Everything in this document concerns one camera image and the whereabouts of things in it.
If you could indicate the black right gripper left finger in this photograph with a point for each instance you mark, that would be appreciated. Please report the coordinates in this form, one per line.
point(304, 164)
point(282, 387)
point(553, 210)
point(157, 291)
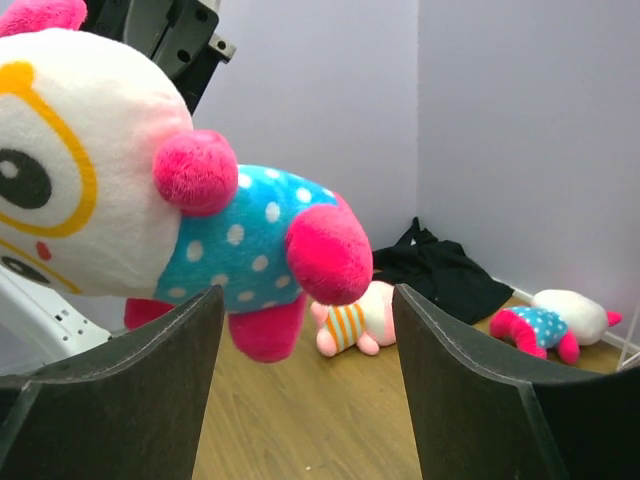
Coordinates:
point(131, 408)

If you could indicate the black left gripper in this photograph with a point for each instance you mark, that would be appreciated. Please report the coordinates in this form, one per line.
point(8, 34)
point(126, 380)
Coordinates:
point(177, 35)

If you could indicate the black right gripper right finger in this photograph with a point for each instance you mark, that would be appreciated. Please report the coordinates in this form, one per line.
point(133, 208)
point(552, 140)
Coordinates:
point(482, 410)

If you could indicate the white plush blue dress back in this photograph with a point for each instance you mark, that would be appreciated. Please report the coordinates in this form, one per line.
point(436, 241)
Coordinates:
point(555, 319)

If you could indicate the white plush blue dress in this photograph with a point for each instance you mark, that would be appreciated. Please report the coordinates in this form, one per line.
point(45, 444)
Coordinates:
point(108, 189)
point(555, 319)

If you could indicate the white plush blue dress front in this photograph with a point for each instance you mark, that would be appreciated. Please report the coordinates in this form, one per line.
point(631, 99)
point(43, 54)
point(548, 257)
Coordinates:
point(108, 189)

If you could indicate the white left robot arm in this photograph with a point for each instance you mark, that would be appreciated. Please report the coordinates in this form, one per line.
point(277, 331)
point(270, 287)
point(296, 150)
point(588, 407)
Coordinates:
point(45, 321)

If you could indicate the pink pig plush left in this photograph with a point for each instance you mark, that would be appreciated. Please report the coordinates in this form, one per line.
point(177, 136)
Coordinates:
point(367, 323)

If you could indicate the black cloth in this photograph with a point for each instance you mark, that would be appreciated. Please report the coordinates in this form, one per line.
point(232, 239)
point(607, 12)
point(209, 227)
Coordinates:
point(441, 271)

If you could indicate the white wire wooden shelf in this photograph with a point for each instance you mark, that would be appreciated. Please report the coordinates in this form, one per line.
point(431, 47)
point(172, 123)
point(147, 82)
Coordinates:
point(625, 360)

